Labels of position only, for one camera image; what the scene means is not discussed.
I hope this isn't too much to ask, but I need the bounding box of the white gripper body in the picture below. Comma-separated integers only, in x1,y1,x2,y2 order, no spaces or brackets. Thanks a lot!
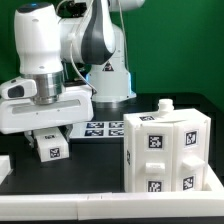
0,77,93,134

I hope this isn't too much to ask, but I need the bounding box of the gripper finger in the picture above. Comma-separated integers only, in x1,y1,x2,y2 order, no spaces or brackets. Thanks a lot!
24,131,35,148
65,124,73,142

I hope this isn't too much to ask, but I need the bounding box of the white cabinet top block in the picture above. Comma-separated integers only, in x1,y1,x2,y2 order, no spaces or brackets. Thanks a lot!
34,127,69,162

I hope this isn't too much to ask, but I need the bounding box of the white cabinet body box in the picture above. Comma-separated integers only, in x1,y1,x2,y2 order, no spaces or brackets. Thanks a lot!
124,99,211,192

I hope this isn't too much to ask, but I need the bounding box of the white cabinet door panel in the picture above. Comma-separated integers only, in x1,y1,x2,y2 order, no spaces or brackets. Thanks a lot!
172,120,208,191
135,123,173,192

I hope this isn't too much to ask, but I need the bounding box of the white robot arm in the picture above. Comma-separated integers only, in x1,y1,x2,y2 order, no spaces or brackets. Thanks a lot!
0,0,145,134

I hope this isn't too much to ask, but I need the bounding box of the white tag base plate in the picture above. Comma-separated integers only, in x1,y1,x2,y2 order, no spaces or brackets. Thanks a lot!
69,121,124,139

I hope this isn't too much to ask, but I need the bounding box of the white cable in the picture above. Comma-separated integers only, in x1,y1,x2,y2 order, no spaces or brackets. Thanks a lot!
116,0,131,68

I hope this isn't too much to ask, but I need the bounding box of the white obstacle fence frame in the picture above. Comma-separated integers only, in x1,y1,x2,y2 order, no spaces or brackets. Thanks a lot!
0,154,224,222

